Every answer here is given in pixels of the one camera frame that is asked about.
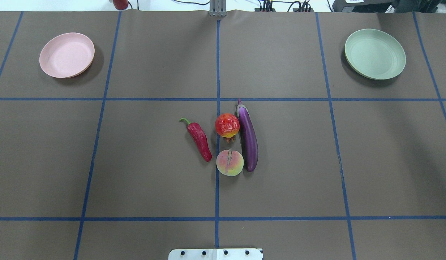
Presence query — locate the red chili pepper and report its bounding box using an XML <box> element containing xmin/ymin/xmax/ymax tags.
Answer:
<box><xmin>179</xmin><ymin>117</ymin><xmax>213</xmax><ymax>162</ymax></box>

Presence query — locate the aluminium frame post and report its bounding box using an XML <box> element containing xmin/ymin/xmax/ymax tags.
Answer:
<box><xmin>209</xmin><ymin>0</ymin><xmax>227</xmax><ymax>17</ymax></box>

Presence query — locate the purple eggplant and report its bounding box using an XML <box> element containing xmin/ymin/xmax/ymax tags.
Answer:
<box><xmin>236</xmin><ymin>98</ymin><xmax>259</xmax><ymax>172</ymax></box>

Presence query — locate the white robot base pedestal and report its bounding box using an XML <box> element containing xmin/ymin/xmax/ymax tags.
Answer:
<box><xmin>168</xmin><ymin>248</ymin><xmax>264</xmax><ymax>260</ymax></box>

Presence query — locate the pink plate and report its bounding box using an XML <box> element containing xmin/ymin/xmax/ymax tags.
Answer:
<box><xmin>39</xmin><ymin>32</ymin><xmax>95</xmax><ymax>79</ymax></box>

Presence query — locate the green plate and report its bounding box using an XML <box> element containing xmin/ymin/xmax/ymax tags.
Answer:
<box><xmin>344</xmin><ymin>29</ymin><xmax>406</xmax><ymax>80</ymax></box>

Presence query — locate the red cylinder object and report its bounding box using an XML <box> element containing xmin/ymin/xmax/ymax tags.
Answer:
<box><xmin>112</xmin><ymin>0</ymin><xmax>129</xmax><ymax>10</ymax></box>

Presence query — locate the yellow pink peach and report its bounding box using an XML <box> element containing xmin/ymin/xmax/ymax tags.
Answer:
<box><xmin>216</xmin><ymin>149</ymin><xmax>244</xmax><ymax>177</ymax></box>

